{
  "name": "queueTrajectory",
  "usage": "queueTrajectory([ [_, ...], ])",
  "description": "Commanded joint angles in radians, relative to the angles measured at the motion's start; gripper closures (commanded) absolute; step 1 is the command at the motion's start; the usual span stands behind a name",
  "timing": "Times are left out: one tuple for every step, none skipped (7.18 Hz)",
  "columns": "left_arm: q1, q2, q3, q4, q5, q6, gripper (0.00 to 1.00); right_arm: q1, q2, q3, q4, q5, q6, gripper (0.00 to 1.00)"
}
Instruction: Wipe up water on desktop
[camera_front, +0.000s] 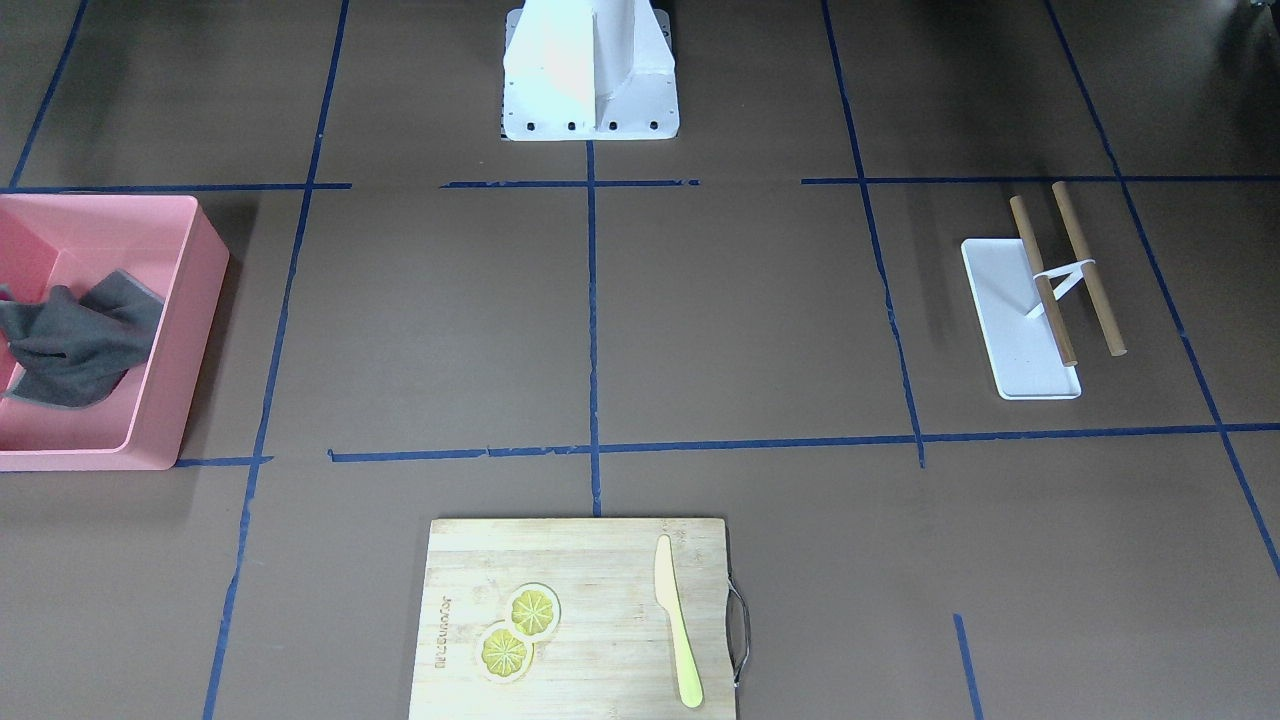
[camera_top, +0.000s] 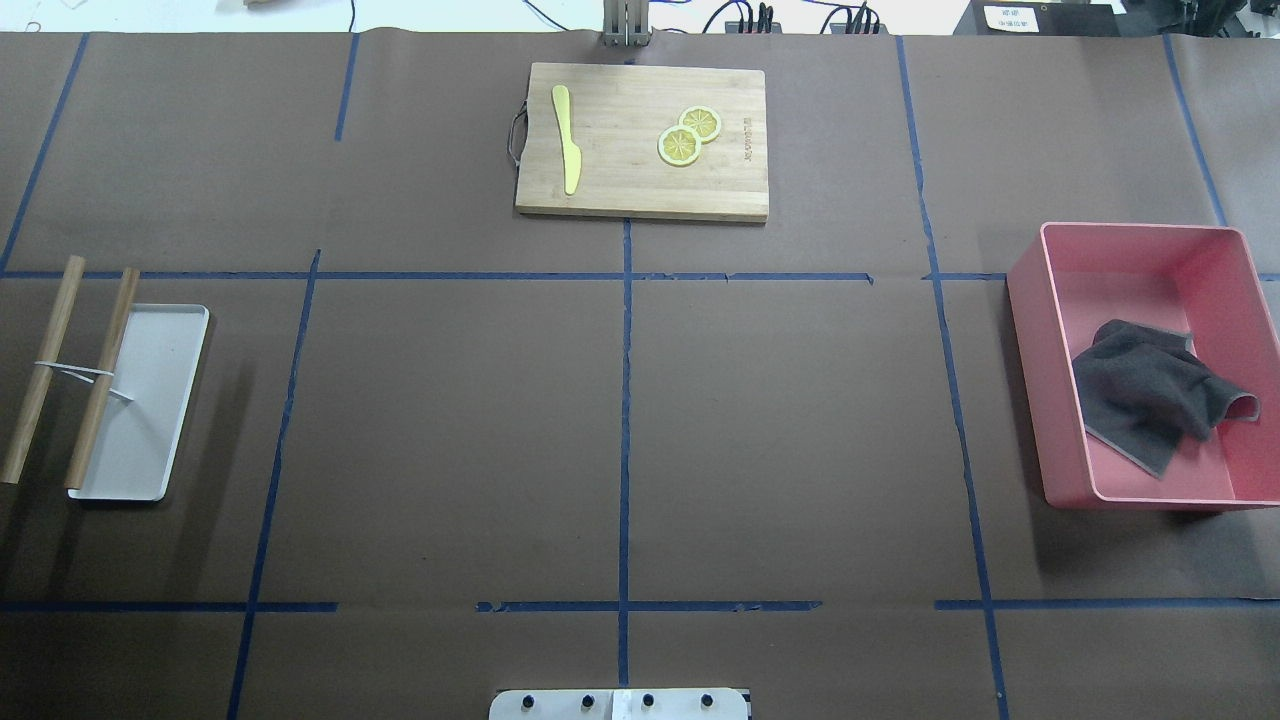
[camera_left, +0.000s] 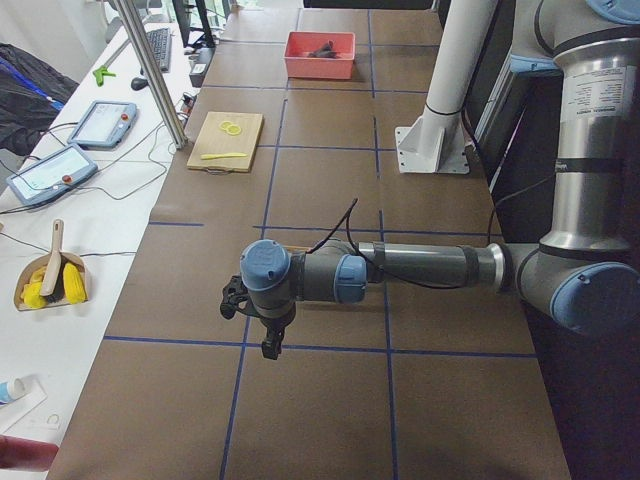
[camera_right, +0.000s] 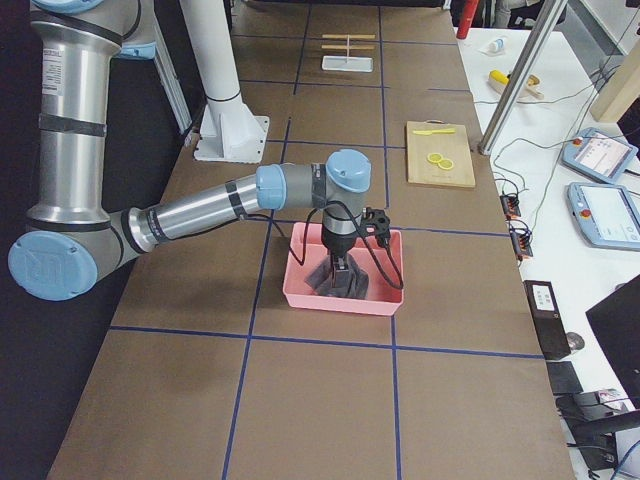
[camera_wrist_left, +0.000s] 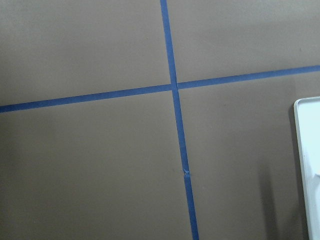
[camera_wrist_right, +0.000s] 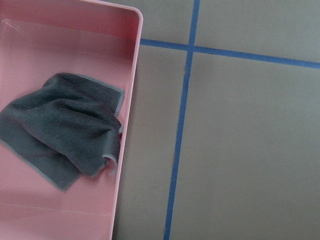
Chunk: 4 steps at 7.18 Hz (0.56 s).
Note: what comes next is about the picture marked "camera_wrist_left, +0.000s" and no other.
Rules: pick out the white towel rack stand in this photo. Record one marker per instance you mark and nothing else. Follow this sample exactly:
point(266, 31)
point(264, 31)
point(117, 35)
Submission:
point(307, 124)

